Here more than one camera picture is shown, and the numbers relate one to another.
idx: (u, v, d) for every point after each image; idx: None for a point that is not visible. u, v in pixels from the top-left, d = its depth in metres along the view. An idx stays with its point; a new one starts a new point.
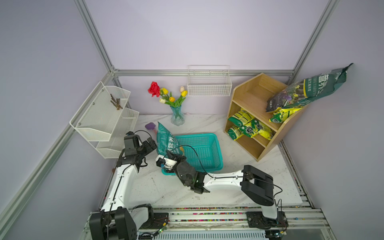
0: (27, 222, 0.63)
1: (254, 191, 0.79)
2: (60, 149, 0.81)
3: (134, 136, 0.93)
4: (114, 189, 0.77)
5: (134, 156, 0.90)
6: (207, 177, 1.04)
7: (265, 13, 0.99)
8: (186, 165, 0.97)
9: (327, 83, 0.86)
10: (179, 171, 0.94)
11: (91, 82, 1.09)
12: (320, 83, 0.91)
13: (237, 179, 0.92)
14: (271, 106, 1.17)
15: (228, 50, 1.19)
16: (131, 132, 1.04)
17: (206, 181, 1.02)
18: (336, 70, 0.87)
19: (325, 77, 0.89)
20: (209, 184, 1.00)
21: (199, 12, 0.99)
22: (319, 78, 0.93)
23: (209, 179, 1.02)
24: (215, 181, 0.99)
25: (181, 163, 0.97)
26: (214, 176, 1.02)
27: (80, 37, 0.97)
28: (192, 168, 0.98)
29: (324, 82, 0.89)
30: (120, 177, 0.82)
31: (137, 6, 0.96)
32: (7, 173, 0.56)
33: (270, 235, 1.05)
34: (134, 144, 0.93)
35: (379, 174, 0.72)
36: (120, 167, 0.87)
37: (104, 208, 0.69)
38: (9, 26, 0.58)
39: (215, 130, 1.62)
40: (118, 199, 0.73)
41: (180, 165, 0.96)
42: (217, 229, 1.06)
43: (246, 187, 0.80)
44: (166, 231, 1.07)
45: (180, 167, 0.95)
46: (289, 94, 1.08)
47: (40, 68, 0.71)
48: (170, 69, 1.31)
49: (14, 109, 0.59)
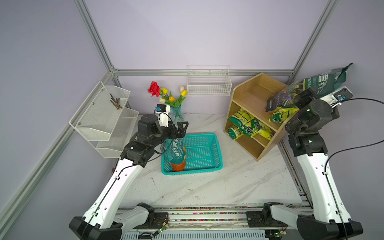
0: (27, 223, 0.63)
1: (318, 232, 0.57)
2: (60, 149, 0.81)
3: (152, 122, 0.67)
4: (103, 194, 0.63)
5: (143, 150, 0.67)
6: (319, 154, 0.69)
7: (266, 13, 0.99)
8: (327, 110, 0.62)
9: (327, 83, 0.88)
10: (312, 103, 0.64)
11: (91, 82, 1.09)
12: (321, 84, 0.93)
13: (340, 215, 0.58)
14: (271, 106, 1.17)
15: (228, 50, 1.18)
16: (161, 105, 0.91)
17: (315, 158, 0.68)
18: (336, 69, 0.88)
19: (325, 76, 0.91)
20: (311, 166, 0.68)
21: (199, 12, 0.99)
22: (317, 77, 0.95)
23: (319, 164, 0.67)
24: (320, 176, 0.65)
25: (323, 104, 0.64)
26: (326, 174, 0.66)
27: (80, 36, 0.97)
28: (327, 118, 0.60)
29: (324, 82, 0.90)
30: (116, 180, 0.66)
31: (137, 6, 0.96)
32: (8, 173, 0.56)
33: (270, 234, 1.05)
34: (148, 133, 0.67)
35: None
36: (123, 161, 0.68)
37: (85, 217, 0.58)
38: (9, 26, 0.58)
39: (216, 130, 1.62)
40: (101, 211, 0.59)
41: (320, 103, 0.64)
42: (217, 229, 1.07)
43: (329, 227, 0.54)
44: (166, 231, 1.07)
45: (317, 104, 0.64)
46: (289, 94, 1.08)
47: (41, 68, 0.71)
48: (170, 69, 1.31)
49: (14, 109, 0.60)
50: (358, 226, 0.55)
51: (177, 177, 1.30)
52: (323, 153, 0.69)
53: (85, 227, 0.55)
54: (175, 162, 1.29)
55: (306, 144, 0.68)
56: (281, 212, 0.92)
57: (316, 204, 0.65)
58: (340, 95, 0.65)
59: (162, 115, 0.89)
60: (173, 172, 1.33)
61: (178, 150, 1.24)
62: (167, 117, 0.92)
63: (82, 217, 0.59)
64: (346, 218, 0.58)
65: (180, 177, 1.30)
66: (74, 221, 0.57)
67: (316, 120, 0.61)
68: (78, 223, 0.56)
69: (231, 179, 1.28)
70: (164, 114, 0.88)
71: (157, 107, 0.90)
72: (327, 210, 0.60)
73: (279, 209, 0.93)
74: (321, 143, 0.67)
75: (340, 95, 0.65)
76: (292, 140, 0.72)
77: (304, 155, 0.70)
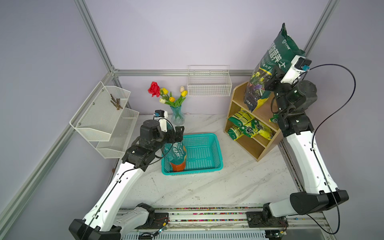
0: (27, 222, 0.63)
1: (309, 203, 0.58)
2: (60, 148, 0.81)
3: (154, 126, 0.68)
4: (103, 196, 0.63)
5: (145, 154, 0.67)
6: (306, 132, 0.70)
7: (266, 14, 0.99)
8: (313, 90, 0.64)
9: (282, 54, 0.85)
10: (298, 84, 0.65)
11: (91, 82, 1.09)
12: (274, 58, 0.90)
13: (329, 186, 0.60)
14: (251, 104, 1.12)
15: (228, 50, 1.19)
16: (159, 110, 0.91)
17: (303, 136, 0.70)
18: (279, 38, 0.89)
19: (277, 50, 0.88)
20: (299, 144, 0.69)
21: (199, 13, 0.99)
22: (270, 56, 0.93)
23: (306, 141, 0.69)
24: (308, 152, 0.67)
25: (309, 84, 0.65)
26: (313, 149, 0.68)
27: (80, 36, 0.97)
28: (314, 98, 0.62)
29: (276, 55, 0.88)
30: (117, 183, 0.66)
31: (138, 7, 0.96)
32: (8, 174, 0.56)
33: (270, 235, 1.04)
34: (149, 137, 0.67)
35: (380, 174, 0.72)
36: (124, 164, 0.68)
37: (86, 218, 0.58)
38: (10, 27, 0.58)
39: (215, 130, 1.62)
40: (101, 213, 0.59)
41: (306, 84, 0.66)
42: (217, 229, 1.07)
43: (318, 197, 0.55)
44: (166, 230, 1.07)
45: (303, 84, 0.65)
46: (256, 83, 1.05)
47: (41, 69, 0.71)
48: (170, 69, 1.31)
49: (15, 109, 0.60)
50: (344, 193, 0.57)
51: (177, 178, 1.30)
52: (310, 131, 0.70)
53: (85, 229, 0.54)
54: (175, 162, 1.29)
55: (293, 124, 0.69)
56: (277, 205, 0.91)
57: (305, 178, 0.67)
58: (303, 65, 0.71)
59: (160, 120, 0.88)
60: (173, 172, 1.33)
61: (178, 150, 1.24)
62: (166, 121, 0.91)
63: (81, 219, 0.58)
64: (333, 187, 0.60)
65: (180, 177, 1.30)
66: (74, 223, 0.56)
67: (303, 100, 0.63)
68: (77, 226, 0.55)
69: (231, 179, 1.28)
70: (163, 119, 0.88)
71: (156, 113, 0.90)
72: (316, 182, 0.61)
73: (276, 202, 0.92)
74: (308, 122, 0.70)
75: (304, 65, 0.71)
76: (280, 121, 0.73)
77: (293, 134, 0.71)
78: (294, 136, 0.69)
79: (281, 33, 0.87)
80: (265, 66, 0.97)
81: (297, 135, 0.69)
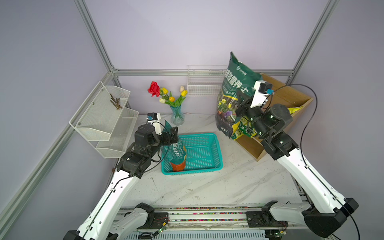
0: (27, 223, 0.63)
1: (330, 225, 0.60)
2: (60, 149, 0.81)
3: (149, 133, 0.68)
4: (98, 207, 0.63)
5: (140, 161, 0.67)
6: (294, 150, 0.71)
7: (266, 13, 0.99)
8: (286, 111, 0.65)
9: (243, 81, 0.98)
10: (273, 109, 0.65)
11: (91, 83, 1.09)
12: (236, 85, 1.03)
13: (338, 200, 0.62)
14: (228, 131, 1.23)
15: (228, 50, 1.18)
16: (153, 114, 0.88)
17: (293, 155, 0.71)
18: (233, 67, 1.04)
19: (236, 78, 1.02)
20: (294, 165, 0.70)
21: (199, 12, 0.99)
22: (232, 83, 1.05)
23: (298, 161, 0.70)
24: (306, 171, 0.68)
25: (281, 106, 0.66)
26: (308, 166, 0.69)
27: (79, 36, 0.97)
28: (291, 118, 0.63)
29: (237, 82, 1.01)
30: (111, 192, 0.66)
31: (137, 7, 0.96)
32: (7, 174, 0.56)
33: (270, 235, 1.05)
34: (145, 143, 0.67)
35: (380, 174, 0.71)
36: (119, 173, 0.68)
37: (80, 230, 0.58)
38: (9, 27, 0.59)
39: (215, 130, 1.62)
40: (95, 225, 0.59)
41: (278, 107, 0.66)
42: (217, 229, 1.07)
43: (337, 218, 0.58)
44: (166, 231, 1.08)
45: (276, 108, 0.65)
46: (226, 111, 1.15)
47: (41, 68, 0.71)
48: (170, 69, 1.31)
49: (14, 109, 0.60)
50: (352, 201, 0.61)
51: (177, 177, 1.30)
52: (296, 149, 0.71)
53: None
54: (175, 162, 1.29)
55: (279, 146, 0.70)
56: (281, 211, 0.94)
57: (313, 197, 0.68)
58: (266, 90, 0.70)
59: (154, 124, 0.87)
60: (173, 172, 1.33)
61: (178, 150, 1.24)
62: (160, 125, 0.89)
63: (75, 231, 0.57)
64: (342, 200, 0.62)
65: (179, 177, 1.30)
66: (68, 235, 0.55)
67: (281, 125, 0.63)
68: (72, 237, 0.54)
69: (231, 179, 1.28)
70: (156, 123, 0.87)
71: (149, 116, 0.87)
72: (327, 202, 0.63)
73: (280, 209, 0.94)
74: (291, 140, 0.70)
75: (267, 90, 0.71)
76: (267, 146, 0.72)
77: (283, 157, 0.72)
78: (285, 158, 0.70)
79: (234, 63, 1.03)
80: (229, 93, 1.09)
81: (288, 156, 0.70)
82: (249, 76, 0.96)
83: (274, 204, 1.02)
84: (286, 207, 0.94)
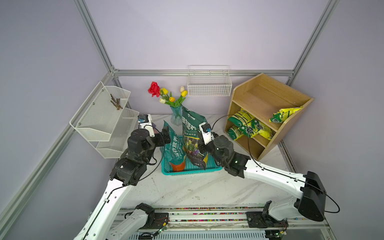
0: (27, 222, 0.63)
1: (312, 206, 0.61)
2: (60, 149, 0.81)
3: (142, 138, 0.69)
4: (91, 218, 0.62)
5: (134, 168, 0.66)
6: (250, 162, 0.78)
7: (266, 13, 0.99)
8: (225, 138, 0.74)
9: (194, 124, 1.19)
10: (214, 143, 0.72)
11: (91, 83, 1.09)
12: (191, 127, 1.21)
13: (298, 181, 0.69)
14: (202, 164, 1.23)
15: (228, 50, 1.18)
16: (143, 116, 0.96)
17: (249, 166, 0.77)
18: (184, 113, 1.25)
19: (188, 122, 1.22)
20: (255, 173, 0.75)
21: (199, 12, 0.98)
22: (188, 127, 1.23)
23: (254, 167, 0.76)
24: (263, 171, 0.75)
25: (220, 136, 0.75)
26: (262, 166, 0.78)
27: (79, 36, 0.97)
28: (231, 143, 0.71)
29: (191, 125, 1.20)
30: (105, 202, 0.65)
31: (137, 7, 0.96)
32: (7, 174, 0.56)
33: (270, 235, 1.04)
34: (139, 149, 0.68)
35: (380, 174, 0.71)
36: (112, 182, 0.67)
37: None
38: (9, 26, 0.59)
39: (215, 130, 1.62)
40: (89, 237, 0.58)
41: (218, 138, 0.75)
42: (217, 229, 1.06)
43: (309, 196, 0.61)
44: (166, 231, 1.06)
45: (217, 140, 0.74)
46: (192, 148, 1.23)
47: (40, 68, 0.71)
48: (170, 69, 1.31)
49: (14, 109, 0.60)
50: (311, 175, 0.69)
51: (177, 177, 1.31)
52: (250, 159, 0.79)
53: None
54: (175, 162, 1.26)
55: (237, 165, 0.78)
56: (279, 211, 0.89)
57: (284, 189, 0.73)
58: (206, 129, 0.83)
59: (146, 126, 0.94)
60: (173, 172, 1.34)
61: (177, 150, 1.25)
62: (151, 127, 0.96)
63: None
64: (302, 179, 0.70)
65: (179, 177, 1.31)
66: None
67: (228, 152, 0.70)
68: None
69: (231, 179, 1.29)
70: (148, 125, 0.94)
71: (140, 118, 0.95)
72: (292, 186, 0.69)
73: (277, 209, 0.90)
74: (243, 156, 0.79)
75: (207, 128, 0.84)
76: (229, 170, 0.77)
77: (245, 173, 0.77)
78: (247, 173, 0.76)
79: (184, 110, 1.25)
80: (189, 134, 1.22)
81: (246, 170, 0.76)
82: (197, 120, 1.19)
83: (271, 205, 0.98)
84: (280, 203, 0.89)
